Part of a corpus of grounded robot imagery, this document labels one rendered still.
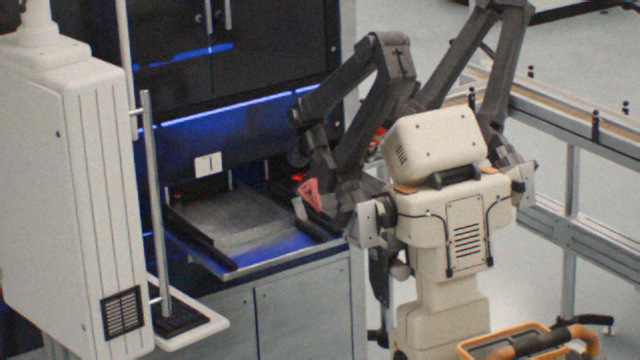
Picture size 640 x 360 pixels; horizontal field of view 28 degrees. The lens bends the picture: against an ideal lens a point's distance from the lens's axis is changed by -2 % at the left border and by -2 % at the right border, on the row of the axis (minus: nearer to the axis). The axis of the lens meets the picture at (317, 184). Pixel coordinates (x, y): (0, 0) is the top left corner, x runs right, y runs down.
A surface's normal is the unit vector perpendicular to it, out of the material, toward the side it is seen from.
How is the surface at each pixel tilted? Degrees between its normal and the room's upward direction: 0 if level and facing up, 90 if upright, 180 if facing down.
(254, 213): 0
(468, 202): 82
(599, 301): 0
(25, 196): 90
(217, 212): 0
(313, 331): 90
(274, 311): 90
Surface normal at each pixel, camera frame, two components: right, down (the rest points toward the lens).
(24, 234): -0.76, 0.29
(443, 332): 0.42, 0.21
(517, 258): -0.04, -0.92
